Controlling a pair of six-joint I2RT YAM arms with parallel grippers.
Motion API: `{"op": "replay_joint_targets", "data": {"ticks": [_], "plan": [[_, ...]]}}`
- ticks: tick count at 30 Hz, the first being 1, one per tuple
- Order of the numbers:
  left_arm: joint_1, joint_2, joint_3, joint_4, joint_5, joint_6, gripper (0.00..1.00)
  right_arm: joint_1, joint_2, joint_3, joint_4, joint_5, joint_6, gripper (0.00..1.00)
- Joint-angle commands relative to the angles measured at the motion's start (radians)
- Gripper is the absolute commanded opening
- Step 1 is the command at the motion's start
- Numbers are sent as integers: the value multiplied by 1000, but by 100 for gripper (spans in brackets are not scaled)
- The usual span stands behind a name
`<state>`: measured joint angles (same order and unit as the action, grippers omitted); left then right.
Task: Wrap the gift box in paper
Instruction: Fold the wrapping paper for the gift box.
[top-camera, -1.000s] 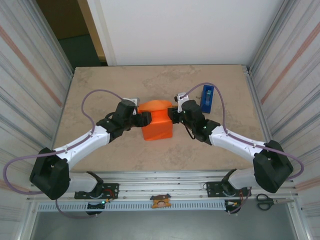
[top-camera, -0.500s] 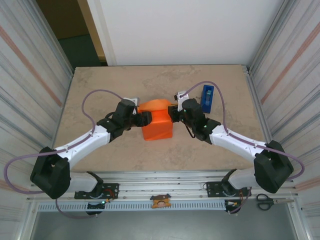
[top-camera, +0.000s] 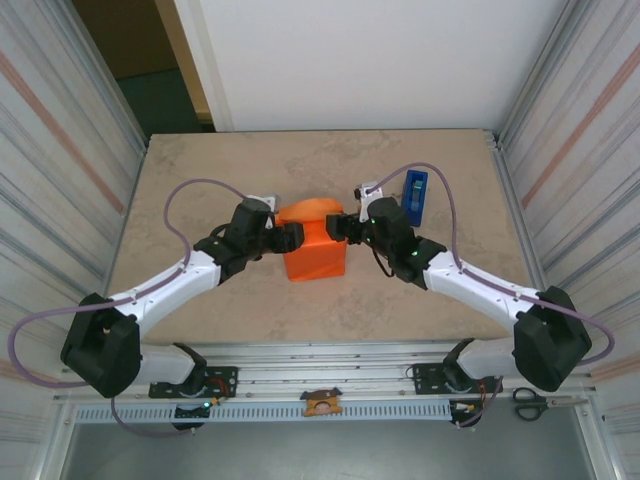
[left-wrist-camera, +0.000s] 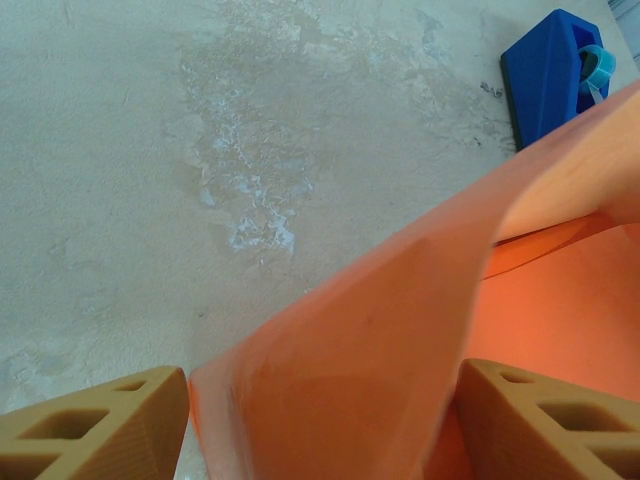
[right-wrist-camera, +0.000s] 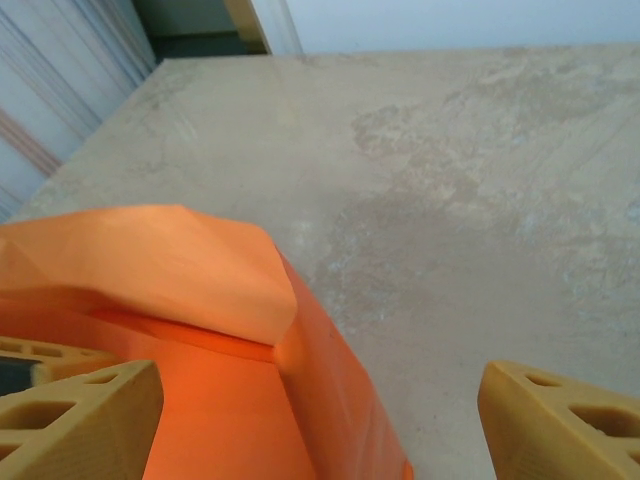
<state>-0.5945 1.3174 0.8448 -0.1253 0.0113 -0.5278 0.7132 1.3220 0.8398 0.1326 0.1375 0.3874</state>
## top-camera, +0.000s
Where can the blue tape dispenser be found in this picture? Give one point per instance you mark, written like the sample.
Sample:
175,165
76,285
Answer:
420,210

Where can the orange cloth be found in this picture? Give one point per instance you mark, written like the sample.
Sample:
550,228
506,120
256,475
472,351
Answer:
315,260

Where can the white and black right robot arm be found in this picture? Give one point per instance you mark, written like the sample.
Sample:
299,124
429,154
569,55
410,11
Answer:
550,340

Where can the tan wooden door edge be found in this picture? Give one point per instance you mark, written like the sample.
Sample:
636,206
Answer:
182,50

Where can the brown cartoon figure decoration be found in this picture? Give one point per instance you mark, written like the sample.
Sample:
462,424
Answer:
321,402

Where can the black controller board green light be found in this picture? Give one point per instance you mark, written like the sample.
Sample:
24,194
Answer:
190,412

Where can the black controller board orange plugs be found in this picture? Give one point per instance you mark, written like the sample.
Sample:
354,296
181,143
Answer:
462,410

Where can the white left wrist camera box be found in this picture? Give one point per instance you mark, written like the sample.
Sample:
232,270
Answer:
270,201

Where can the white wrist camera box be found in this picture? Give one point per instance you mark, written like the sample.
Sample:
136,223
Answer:
270,201
370,192

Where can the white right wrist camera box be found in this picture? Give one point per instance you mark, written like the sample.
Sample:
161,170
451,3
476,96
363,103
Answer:
370,192

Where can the aluminium side rail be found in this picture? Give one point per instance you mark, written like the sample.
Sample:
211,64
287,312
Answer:
138,165
501,165

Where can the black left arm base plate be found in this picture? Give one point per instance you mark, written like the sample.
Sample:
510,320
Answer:
227,372

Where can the aluminium rail frame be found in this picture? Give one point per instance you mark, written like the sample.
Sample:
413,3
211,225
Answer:
320,365

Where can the white door frame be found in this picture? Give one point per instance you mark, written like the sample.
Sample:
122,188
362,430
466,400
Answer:
205,65

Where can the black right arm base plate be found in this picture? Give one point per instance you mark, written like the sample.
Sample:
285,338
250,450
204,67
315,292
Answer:
425,382

